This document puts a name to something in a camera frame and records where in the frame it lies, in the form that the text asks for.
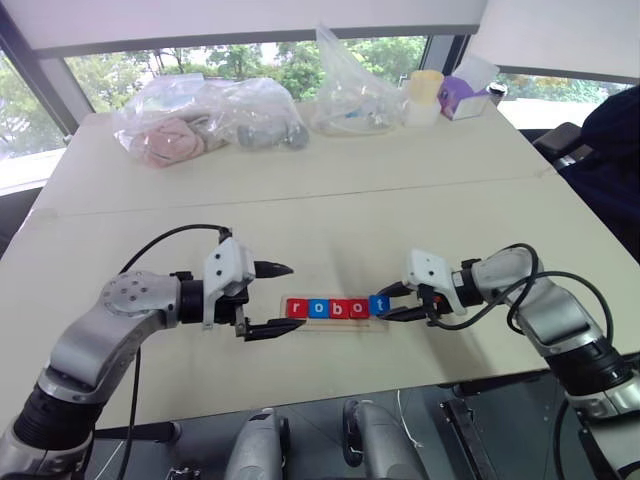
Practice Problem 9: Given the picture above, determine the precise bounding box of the dark navy jacket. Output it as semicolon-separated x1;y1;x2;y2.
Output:
558;83;640;261

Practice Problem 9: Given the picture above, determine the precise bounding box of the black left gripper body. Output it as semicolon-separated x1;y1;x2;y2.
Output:
214;280;251;337

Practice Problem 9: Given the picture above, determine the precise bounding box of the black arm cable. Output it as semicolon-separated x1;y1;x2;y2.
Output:
427;243;615;361
118;223;235;466

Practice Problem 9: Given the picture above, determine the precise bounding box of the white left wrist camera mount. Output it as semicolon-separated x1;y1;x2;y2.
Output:
202;238;258;332

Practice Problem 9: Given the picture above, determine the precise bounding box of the thin white string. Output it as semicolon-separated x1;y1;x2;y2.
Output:
396;389;424;450

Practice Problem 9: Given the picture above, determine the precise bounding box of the yellow and white plastic cup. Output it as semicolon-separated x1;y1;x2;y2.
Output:
402;69;445;128

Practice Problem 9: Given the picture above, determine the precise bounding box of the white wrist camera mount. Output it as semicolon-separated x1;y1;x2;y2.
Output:
402;248;469;317
202;238;258;332

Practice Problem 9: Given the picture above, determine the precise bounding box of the black table frame bar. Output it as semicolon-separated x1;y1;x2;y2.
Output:
93;421;183;444
438;397;504;480

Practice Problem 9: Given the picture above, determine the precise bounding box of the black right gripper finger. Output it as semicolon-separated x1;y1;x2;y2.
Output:
382;303;427;324
375;281;410;300

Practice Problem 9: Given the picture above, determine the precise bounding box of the purple and white box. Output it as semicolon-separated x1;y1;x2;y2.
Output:
437;74;494;123

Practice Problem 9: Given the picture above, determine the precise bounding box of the white roller blind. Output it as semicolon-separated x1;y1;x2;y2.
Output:
463;0;640;85
8;0;489;52

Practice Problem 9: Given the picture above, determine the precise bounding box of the grey rounded leg cover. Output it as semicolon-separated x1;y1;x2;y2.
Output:
341;398;427;480
223;407;292;480

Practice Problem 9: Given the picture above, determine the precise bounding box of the wooden tile tray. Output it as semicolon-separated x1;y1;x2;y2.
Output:
279;295;390;336

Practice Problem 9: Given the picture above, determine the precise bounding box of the clear bag of plush toys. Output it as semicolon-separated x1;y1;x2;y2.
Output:
113;73;311;170

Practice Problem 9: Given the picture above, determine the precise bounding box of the black office chair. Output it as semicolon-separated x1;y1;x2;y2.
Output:
532;122;587;174

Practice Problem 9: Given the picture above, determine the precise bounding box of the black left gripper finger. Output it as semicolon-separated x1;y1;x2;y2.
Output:
243;318;307;343
254;259;295;280

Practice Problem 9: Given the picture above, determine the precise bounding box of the clear crumpled plastic bag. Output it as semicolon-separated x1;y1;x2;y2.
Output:
312;23;412;138

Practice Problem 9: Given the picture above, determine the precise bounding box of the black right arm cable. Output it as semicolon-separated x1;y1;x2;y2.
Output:
427;243;615;361

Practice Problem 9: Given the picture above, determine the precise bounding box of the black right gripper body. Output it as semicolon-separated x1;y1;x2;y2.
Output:
405;282;445;327

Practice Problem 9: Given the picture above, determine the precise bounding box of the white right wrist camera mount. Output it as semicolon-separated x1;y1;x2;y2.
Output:
402;248;469;317

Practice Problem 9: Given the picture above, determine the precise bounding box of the black window frame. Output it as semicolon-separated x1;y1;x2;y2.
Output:
0;0;640;151

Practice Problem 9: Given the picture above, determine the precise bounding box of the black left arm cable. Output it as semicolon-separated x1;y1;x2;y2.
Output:
118;223;235;466

